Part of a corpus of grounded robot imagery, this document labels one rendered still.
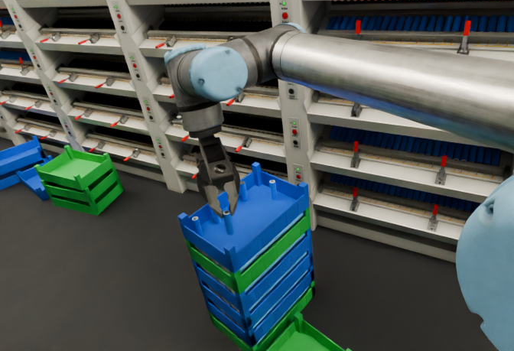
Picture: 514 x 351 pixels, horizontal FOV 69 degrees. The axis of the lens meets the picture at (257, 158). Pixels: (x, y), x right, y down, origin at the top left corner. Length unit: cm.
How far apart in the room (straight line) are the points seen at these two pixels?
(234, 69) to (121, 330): 105
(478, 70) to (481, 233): 22
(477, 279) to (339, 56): 36
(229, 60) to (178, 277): 104
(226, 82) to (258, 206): 53
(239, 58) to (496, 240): 50
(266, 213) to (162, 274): 63
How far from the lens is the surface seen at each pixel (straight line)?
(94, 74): 197
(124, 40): 164
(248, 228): 103
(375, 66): 50
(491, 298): 27
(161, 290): 150
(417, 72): 46
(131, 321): 147
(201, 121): 77
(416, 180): 128
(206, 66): 63
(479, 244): 26
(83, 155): 211
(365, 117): 121
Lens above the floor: 111
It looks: 33 degrees down
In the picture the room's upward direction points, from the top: 9 degrees counter-clockwise
